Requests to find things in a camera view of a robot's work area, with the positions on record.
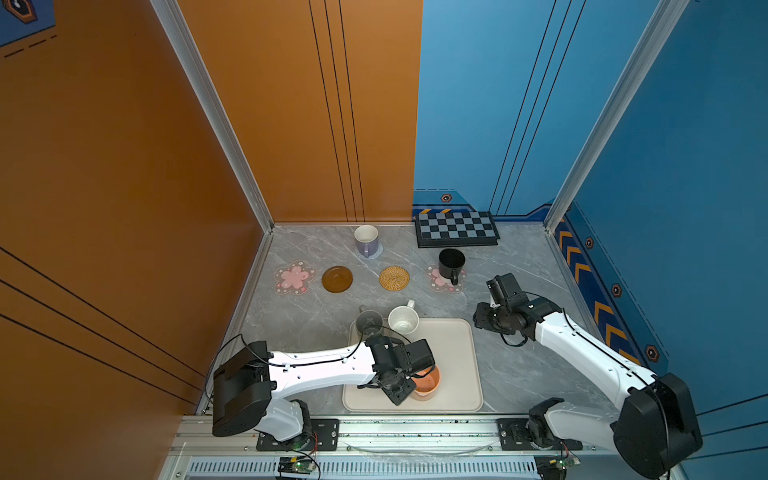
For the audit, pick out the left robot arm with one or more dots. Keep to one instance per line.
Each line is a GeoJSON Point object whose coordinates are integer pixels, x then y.
{"type": "Point", "coordinates": [254, 389]}

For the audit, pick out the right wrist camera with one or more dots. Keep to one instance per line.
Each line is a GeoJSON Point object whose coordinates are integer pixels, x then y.
{"type": "Point", "coordinates": [506, 292]}

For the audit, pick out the black mug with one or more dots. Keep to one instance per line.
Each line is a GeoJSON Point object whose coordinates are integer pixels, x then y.
{"type": "Point", "coordinates": [451, 264]}

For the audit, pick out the orange mug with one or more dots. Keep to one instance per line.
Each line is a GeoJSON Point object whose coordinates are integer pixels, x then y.
{"type": "Point", "coordinates": [426, 383]}

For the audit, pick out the white mug purple handle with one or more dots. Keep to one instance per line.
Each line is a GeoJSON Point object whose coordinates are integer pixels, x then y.
{"type": "Point", "coordinates": [367, 240]}

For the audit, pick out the circuit board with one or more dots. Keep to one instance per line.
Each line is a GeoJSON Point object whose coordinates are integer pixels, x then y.
{"type": "Point", "coordinates": [297, 467]}
{"type": "Point", "coordinates": [555, 468]}

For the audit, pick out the left circuit board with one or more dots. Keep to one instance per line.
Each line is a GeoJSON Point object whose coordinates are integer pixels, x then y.
{"type": "Point", "coordinates": [297, 467]}

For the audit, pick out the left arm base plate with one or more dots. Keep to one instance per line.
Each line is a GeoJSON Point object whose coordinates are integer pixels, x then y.
{"type": "Point", "coordinates": [322, 436]}

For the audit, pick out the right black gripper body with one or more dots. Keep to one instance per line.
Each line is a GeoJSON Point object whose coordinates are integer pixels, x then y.
{"type": "Point", "coordinates": [491, 318]}

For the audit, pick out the aluminium front rail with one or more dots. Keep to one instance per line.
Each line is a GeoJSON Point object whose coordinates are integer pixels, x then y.
{"type": "Point", "coordinates": [381, 446]}

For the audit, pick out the black chessboard box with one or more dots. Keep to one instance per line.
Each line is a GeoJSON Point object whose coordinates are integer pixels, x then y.
{"type": "Point", "coordinates": [455, 229]}

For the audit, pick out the right circuit board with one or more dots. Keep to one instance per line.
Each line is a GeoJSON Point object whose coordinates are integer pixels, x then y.
{"type": "Point", "coordinates": [555, 468]}

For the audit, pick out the rattan woven round coaster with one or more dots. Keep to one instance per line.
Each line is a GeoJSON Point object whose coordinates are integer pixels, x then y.
{"type": "Point", "coordinates": [394, 278]}

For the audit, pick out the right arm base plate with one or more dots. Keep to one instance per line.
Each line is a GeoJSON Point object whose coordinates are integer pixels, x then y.
{"type": "Point", "coordinates": [516, 434]}

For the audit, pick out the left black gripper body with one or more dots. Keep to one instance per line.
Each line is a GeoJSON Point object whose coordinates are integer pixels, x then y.
{"type": "Point", "coordinates": [402, 390]}

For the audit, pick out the pink flower coaster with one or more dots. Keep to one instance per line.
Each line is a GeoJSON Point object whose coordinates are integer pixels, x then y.
{"type": "Point", "coordinates": [438, 283]}
{"type": "Point", "coordinates": [294, 279]}

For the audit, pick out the cream serving tray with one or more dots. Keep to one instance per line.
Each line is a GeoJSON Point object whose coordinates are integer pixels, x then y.
{"type": "Point", "coordinates": [456, 377]}

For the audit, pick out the grey woven round coaster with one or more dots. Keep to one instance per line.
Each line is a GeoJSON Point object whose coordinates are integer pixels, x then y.
{"type": "Point", "coordinates": [377, 253]}

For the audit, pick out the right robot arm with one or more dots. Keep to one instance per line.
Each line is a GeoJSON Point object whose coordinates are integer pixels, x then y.
{"type": "Point", "coordinates": [655, 426]}

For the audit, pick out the grey mug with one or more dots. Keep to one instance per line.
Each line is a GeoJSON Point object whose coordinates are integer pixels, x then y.
{"type": "Point", "coordinates": [368, 322]}

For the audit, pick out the white speckled mug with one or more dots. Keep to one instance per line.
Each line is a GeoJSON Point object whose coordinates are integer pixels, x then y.
{"type": "Point", "coordinates": [404, 319]}

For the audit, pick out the brown wooden round coaster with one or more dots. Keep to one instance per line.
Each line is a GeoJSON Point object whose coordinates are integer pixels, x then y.
{"type": "Point", "coordinates": [337, 279]}

